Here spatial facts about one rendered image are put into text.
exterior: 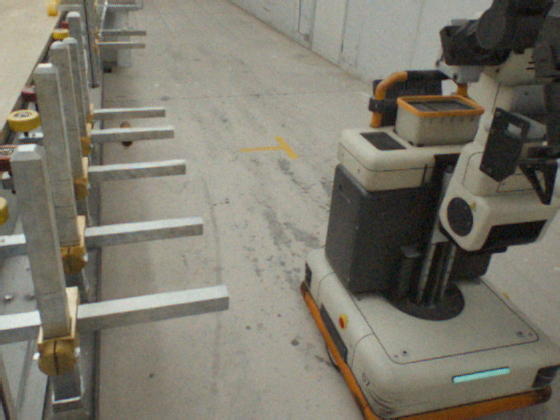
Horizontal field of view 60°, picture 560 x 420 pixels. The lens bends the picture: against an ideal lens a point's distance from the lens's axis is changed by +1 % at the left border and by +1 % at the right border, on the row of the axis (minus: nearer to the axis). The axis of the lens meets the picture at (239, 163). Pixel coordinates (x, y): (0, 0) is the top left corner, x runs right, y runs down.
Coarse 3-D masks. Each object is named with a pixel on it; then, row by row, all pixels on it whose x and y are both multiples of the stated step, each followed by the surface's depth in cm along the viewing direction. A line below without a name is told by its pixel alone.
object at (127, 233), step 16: (128, 224) 101; (144, 224) 102; (160, 224) 102; (176, 224) 102; (192, 224) 102; (0, 240) 95; (16, 240) 95; (96, 240) 98; (112, 240) 99; (128, 240) 100; (144, 240) 101; (0, 256) 94
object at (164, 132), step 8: (128, 128) 145; (136, 128) 145; (144, 128) 145; (152, 128) 145; (160, 128) 145; (168, 128) 146; (24, 136) 137; (32, 136) 137; (40, 136) 137; (96, 136) 140; (104, 136) 141; (112, 136) 142; (120, 136) 142; (128, 136) 143; (136, 136) 143; (144, 136) 144; (152, 136) 145; (160, 136) 145; (168, 136) 146; (24, 144) 136; (40, 144) 138
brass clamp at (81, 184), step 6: (84, 162) 120; (84, 168) 117; (84, 174) 114; (78, 180) 112; (84, 180) 113; (78, 186) 111; (84, 186) 112; (78, 192) 112; (84, 192) 112; (78, 198) 113
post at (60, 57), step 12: (60, 48) 100; (60, 60) 101; (60, 72) 102; (60, 84) 103; (72, 84) 104; (72, 96) 105; (72, 108) 106; (72, 120) 107; (72, 132) 108; (72, 144) 110; (72, 156) 111; (72, 168) 112; (84, 204) 117
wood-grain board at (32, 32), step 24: (0, 0) 334; (24, 0) 338; (48, 0) 342; (0, 24) 255; (24, 24) 258; (48, 24) 260; (0, 48) 207; (24, 48) 208; (0, 72) 174; (24, 72) 175; (0, 96) 150; (0, 120) 132; (0, 144) 123
